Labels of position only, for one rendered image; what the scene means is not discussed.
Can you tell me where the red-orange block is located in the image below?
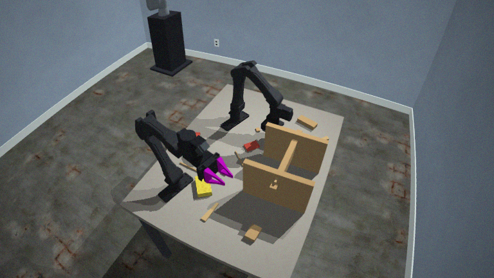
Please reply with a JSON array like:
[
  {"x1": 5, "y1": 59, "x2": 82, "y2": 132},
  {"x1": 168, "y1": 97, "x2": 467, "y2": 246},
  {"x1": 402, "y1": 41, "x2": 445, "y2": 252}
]
[{"x1": 244, "y1": 140, "x2": 260, "y2": 151}]

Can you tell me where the yellow block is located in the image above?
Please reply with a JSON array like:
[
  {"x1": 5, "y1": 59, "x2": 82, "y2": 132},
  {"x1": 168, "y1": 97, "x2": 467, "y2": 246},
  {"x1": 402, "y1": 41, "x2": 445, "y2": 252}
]
[{"x1": 195, "y1": 176, "x2": 212, "y2": 198}]

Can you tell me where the tan wooden board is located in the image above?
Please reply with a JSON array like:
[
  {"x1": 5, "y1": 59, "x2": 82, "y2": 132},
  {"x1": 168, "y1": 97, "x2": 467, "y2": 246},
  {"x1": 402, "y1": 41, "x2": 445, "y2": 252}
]
[
  {"x1": 243, "y1": 158, "x2": 315, "y2": 213},
  {"x1": 263, "y1": 122, "x2": 329, "y2": 173}
]

